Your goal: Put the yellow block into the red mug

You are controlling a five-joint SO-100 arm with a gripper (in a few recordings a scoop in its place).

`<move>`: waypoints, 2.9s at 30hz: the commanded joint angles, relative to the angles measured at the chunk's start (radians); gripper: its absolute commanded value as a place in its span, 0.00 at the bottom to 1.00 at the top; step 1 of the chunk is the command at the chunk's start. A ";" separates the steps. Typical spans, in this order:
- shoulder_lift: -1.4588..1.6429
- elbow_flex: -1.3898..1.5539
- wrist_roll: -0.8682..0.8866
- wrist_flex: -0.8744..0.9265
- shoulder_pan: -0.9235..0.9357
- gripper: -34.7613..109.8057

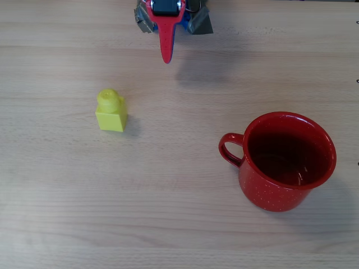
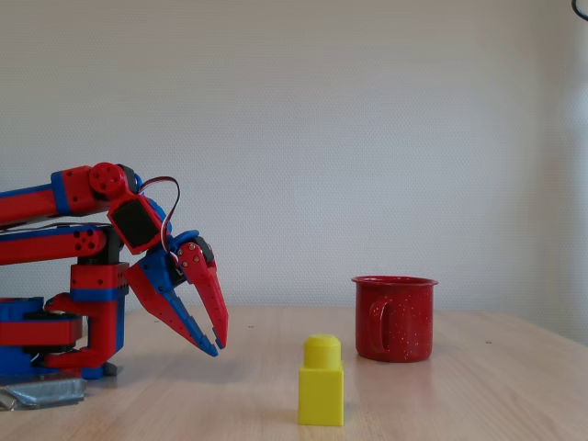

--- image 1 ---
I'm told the red enamel mug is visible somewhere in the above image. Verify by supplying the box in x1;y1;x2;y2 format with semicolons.
218;111;337;212

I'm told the yellow toy block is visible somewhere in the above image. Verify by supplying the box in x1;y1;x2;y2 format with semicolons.
95;89;128;132

